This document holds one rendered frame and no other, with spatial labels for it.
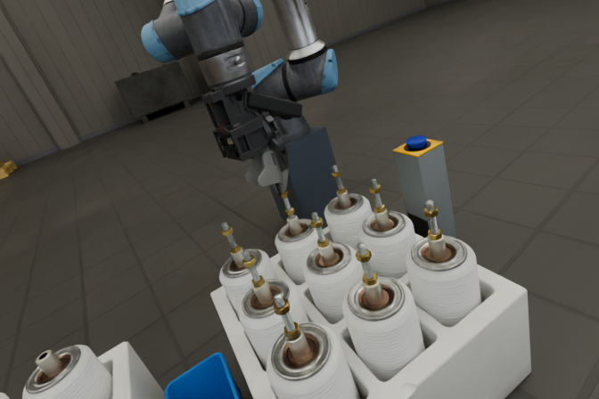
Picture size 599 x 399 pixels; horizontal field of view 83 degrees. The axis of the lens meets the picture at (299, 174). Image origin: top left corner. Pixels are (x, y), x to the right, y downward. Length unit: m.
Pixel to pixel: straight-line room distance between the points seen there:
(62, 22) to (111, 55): 0.80
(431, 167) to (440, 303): 0.29
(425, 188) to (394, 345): 0.34
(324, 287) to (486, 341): 0.23
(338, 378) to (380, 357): 0.07
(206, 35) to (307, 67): 0.48
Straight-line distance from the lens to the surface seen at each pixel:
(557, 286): 0.86
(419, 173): 0.70
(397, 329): 0.47
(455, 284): 0.52
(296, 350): 0.44
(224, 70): 0.53
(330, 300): 0.56
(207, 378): 0.74
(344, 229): 0.68
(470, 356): 0.55
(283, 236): 0.65
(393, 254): 0.59
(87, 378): 0.68
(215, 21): 0.53
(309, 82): 0.97
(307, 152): 1.04
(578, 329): 0.80
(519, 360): 0.67
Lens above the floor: 0.59
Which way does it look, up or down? 22 degrees down
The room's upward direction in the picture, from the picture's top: 19 degrees counter-clockwise
